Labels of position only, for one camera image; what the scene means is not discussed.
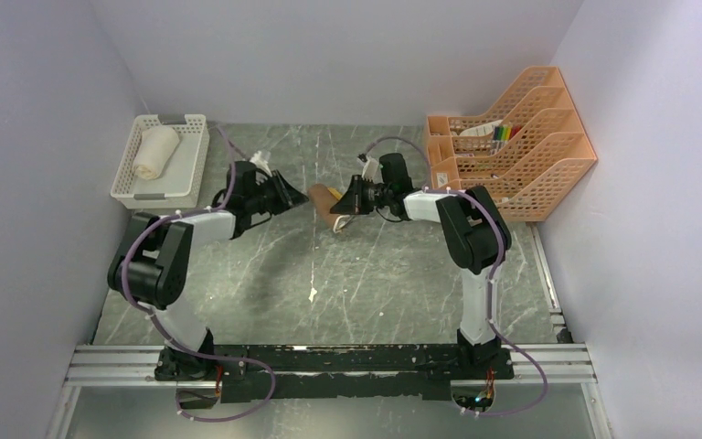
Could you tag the white plastic basket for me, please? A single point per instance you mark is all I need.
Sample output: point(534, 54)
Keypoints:
point(178, 186)

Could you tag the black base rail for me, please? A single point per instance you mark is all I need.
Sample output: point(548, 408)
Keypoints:
point(246, 373)

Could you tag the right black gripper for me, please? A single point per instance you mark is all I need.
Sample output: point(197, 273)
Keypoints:
point(351, 202)

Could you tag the orange file organizer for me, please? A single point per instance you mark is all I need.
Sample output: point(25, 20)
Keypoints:
point(537, 168)

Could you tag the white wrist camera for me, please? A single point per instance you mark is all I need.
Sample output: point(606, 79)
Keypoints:
point(370, 166)
point(261, 160)

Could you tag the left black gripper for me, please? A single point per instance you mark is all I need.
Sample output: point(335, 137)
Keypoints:
point(287, 196)

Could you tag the brown yellow towel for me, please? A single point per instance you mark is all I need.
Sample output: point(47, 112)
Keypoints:
point(323, 199)

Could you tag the coloured marker pens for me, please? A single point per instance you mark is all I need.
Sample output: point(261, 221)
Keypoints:
point(502, 134)

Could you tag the cream white towel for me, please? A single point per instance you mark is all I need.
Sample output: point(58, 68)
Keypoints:
point(157, 145)

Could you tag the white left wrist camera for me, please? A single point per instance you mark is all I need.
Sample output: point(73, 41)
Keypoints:
point(261, 160)

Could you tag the white label card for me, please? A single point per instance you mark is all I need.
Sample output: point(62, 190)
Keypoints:
point(482, 129)

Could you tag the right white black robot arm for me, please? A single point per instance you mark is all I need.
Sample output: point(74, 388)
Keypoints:
point(474, 231)

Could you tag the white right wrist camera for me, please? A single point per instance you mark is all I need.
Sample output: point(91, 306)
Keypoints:
point(370, 166)

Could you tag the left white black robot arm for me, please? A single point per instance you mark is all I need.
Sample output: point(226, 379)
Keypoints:
point(150, 266)

